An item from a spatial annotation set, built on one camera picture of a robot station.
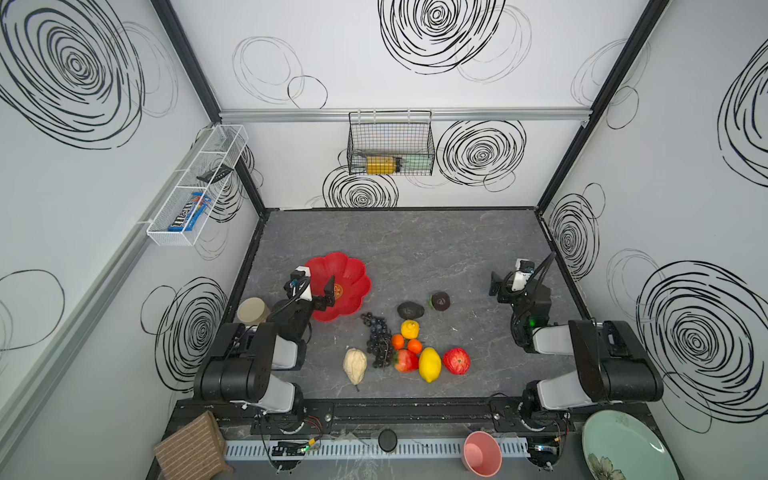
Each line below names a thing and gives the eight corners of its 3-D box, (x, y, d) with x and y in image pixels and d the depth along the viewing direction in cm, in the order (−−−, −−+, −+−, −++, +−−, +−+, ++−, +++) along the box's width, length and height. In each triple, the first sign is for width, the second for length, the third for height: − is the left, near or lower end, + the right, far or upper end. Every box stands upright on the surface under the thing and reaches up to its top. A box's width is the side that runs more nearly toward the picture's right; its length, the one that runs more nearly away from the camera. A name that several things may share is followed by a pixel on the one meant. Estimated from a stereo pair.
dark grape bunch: (372, 372, 82) (371, 366, 78) (359, 320, 92) (358, 312, 88) (397, 364, 83) (397, 358, 79) (381, 314, 93) (381, 306, 89)
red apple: (443, 377, 82) (447, 369, 76) (441, 356, 85) (444, 347, 80) (466, 377, 82) (472, 369, 76) (463, 356, 85) (468, 347, 80)
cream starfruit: (343, 385, 79) (341, 380, 75) (346, 355, 85) (344, 348, 80) (366, 385, 79) (365, 380, 75) (367, 355, 85) (366, 348, 80)
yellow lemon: (420, 382, 80) (421, 378, 77) (418, 352, 85) (419, 347, 82) (441, 382, 80) (443, 378, 77) (437, 352, 85) (439, 347, 82)
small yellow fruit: (400, 339, 87) (401, 335, 84) (400, 324, 90) (400, 319, 87) (420, 339, 87) (421, 335, 84) (419, 324, 90) (419, 319, 87)
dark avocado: (397, 320, 91) (398, 313, 88) (397, 308, 94) (397, 301, 90) (423, 320, 91) (424, 313, 88) (422, 308, 94) (423, 301, 90)
